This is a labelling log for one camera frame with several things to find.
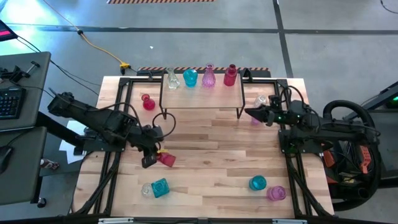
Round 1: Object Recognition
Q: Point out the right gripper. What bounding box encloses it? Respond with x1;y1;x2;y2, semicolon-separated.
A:
244;106;304;128

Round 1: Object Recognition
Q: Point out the red flared ribbed vase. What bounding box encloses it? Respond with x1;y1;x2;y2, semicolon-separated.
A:
156;151;177;168

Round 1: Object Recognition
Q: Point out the square textured teal vase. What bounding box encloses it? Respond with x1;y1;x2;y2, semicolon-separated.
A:
150;177;170;198

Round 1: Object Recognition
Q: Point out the red ribbed bottle vase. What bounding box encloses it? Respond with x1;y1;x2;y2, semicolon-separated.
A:
223;63;239;87

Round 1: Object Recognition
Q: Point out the tall pink glass vase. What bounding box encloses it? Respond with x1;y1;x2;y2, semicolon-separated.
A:
201;62;216;88

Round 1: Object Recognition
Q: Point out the round teal glass vase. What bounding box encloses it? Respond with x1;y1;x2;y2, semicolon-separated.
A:
248;175;267;192

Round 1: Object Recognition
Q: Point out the tall clear glass vase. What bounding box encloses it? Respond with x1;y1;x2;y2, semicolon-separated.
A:
167;67;181;91

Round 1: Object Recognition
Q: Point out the pink ribbed glass vase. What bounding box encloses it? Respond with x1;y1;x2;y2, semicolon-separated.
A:
266;185;287;202

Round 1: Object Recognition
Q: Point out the short round teal vase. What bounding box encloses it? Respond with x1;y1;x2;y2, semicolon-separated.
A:
182;68;199;88

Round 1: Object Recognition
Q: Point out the clear ribbed glass jar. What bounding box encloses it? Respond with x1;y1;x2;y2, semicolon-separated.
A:
253;94;268;109

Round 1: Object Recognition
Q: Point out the small red bulbous vase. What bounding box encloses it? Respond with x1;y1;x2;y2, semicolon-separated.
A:
141;93;156;111

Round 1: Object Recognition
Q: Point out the hazard striped floor ramp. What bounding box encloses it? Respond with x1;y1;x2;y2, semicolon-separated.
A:
138;66;270;78

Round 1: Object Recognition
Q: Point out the orange clamp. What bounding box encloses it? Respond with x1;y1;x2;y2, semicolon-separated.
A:
359;145;373;174
323;151;336;168

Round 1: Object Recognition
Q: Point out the grey desk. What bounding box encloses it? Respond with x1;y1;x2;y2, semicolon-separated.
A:
0;51;52;131
0;126;47;206

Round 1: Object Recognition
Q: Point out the black computer mouse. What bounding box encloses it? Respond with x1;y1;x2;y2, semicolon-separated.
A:
0;145;13;175

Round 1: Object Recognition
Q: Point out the black keyboard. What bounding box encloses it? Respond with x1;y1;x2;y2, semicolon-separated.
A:
0;86;27;121

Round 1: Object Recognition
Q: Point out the black desk clamp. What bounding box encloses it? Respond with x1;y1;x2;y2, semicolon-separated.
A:
0;60;41;84

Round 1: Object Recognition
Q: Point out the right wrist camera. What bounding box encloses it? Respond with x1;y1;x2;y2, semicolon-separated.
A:
268;95;283;110

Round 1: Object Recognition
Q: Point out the wooden shelf with black frame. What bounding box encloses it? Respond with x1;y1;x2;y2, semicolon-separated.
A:
159;68;246;120

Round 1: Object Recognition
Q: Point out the black cable conduit hose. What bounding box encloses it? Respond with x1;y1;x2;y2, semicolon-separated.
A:
322;99;384;212

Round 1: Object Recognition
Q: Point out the yellow extension cable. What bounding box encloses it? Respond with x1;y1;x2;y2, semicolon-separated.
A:
42;0;131;70

